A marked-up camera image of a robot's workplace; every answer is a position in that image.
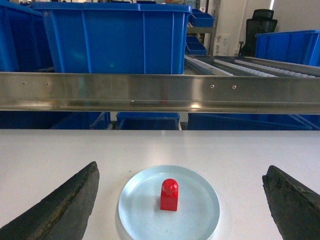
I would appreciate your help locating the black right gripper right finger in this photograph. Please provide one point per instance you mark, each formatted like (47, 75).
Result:
(294, 207)

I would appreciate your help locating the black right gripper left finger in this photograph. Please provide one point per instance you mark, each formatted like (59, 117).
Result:
(61, 215)

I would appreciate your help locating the red toy block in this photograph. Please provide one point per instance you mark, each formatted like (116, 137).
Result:
(169, 196)

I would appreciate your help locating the light blue plate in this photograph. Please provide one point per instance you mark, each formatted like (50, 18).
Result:
(139, 206)

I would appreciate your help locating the blue bin under shelf left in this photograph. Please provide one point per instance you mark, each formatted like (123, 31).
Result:
(55, 120)

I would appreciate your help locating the blue bin under shelf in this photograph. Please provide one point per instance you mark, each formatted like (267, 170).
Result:
(55, 120)
(256, 122)
(148, 120)

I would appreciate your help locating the blue bin under shelf centre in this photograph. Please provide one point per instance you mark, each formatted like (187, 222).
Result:
(148, 120)

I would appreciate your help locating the blue bin under shelf right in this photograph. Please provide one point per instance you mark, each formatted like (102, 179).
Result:
(256, 122)

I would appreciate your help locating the blue bin far right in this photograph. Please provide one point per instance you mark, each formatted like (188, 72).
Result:
(298, 47)

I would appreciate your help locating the large blue bin left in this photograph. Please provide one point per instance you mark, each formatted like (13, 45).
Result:
(24, 45)

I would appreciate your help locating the large blue bin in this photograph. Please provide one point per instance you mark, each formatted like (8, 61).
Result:
(24, 45)
(116, 38)

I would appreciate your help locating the roller conveyor track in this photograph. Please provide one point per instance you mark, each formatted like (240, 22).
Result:
(239, 68)

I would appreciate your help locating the large blue bin centre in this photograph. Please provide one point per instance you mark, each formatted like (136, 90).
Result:
(116, 38)

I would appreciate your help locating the black office chair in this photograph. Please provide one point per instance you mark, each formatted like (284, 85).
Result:
(262, 22)

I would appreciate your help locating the small blue bin lower shelf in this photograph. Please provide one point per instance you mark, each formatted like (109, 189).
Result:
(194, 47)

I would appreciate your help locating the small blue bin shelf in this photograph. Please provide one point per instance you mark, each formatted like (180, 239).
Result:
(201, 19)
(194, 47)

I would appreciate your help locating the small blue bin upper shelf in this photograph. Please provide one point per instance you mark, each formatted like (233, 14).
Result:
(201, 19)

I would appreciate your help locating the stainless steel shelf rail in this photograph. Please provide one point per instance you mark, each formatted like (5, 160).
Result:
(31, 91)

